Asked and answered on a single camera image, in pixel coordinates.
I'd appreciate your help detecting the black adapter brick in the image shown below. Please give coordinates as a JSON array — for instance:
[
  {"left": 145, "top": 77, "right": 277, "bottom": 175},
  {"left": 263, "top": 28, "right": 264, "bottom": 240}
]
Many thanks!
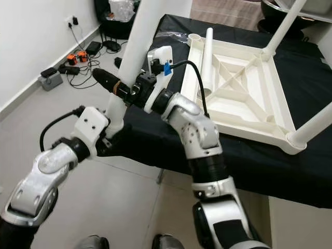
[{"left": 86, "top": 41, "right": 103, "bottom": 55}]

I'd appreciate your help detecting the black chair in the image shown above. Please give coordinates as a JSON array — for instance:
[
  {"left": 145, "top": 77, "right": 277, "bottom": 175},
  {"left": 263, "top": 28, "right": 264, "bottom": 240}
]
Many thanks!
[{"left": 94, "top": 0, "right": 138, "bottom": 55}]

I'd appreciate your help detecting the black power strip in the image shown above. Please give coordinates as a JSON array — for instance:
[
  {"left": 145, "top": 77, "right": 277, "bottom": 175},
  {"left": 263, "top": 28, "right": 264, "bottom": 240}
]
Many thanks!
[{"left": 58, "top": 65, "right": 82, "bottom": 75}]

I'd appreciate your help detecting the clear plastic bag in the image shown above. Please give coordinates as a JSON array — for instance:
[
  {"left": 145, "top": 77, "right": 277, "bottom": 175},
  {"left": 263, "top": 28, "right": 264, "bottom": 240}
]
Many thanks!
[{"left": 109, "top": 0, "right": 138, "bottom": 22}]

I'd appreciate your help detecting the black table cloth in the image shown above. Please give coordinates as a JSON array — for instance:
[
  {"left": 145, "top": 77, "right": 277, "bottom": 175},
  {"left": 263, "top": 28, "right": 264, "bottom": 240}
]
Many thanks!
[{"left": 96, "top": 15, "right": 332, "bottom": 208}]

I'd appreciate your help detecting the grey box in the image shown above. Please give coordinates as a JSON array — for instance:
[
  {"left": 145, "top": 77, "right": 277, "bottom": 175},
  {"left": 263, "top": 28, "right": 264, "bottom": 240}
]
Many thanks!
[{"left": 39, "top": 67, "right": 64, "bottom": 92}]

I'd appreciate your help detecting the clear plastic wrapper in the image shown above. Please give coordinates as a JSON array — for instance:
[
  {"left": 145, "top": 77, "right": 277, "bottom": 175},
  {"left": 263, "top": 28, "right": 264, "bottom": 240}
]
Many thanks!
[{"left": 155, "top": 30, "right": 189, "bottom": 42}]

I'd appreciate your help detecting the silver robot left leg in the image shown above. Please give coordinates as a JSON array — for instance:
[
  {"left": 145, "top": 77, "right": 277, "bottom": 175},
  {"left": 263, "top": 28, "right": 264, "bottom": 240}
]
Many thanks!
[{"left": 73, "top": 234, "right": 110, "bottom": 249}]

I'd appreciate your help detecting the silver robot leg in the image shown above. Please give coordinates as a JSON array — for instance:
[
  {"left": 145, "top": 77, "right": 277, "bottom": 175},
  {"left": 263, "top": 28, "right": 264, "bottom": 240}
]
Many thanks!
[
  {"left": 73, "top": 234, "right": 110, "bottom": 249},
  {"left": 151, "top": 233, "right": 187, "bottom": 249}
]

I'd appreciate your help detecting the white plastic table top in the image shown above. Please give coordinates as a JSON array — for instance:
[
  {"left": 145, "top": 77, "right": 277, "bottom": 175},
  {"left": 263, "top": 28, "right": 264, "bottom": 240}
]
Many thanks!
[{"left": 179, "top": 32, "right": 314, "bottom": 155}]

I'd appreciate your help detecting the silver robot right leg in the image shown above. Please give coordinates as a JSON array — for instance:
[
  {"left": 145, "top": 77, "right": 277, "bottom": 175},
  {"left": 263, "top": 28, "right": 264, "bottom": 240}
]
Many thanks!
[{"left": 151, "top": 233, "right": 187, "bottom": 249}]

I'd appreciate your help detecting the beige woven cloth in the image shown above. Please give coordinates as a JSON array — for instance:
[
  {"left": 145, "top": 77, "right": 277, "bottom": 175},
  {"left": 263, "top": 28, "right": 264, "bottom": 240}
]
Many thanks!
[{"left": 189, "top": 0, "right": 262, "bottom": 29}]

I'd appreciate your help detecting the large black bowl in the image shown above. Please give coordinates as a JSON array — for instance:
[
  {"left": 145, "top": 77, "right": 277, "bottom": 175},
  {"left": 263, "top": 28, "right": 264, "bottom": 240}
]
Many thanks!
[{"left": 259, "top": 0, "right": 332, "bottom": 32}]

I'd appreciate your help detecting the black floor cable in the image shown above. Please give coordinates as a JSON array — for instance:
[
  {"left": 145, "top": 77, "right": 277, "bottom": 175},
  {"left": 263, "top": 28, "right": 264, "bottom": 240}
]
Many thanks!
[{"left": 67, "top": 26, "right": 109, "bottom": 89}]

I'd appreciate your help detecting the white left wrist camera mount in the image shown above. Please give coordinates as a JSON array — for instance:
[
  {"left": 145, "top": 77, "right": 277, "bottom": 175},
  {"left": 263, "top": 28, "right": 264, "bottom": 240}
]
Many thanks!
[{"left": 74, "top": 106, "right": 110, "bottom": 154}]

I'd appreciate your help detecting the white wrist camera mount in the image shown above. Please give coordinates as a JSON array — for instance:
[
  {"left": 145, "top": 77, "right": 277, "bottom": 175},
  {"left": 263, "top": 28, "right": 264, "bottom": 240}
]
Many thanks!
[
  {"left": 143, "top": 46, "right": 174, "bottom": 114},
  {"left": 74, "top": 106, "right": 110, "bottom": 154}
]

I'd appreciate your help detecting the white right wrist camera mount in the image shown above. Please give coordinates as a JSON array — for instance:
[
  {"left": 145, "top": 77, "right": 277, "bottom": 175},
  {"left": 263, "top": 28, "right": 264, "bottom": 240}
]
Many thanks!
[{"left": 143, "top": 46, "right": 174, "bottom": 114}]

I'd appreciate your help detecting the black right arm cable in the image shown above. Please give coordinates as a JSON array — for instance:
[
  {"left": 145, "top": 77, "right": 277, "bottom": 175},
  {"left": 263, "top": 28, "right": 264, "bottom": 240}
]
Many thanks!
[{"left": 170, "top": 60, "right": 211, "bottom": 117}]

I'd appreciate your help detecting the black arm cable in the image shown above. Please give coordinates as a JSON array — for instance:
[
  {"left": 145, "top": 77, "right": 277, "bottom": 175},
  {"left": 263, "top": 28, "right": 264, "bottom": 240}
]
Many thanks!
[
  {"left": 170, "top": 60, "right": 211, "bottom": 117},
  {"left": 39, "top": 106, "right": 86, "bottom": 152}
]

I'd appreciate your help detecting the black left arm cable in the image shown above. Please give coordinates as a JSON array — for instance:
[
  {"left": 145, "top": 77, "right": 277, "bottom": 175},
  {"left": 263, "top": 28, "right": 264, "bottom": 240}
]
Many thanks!
[{"left": 39, "top": 106, "right": 86, "bottom": 152}]

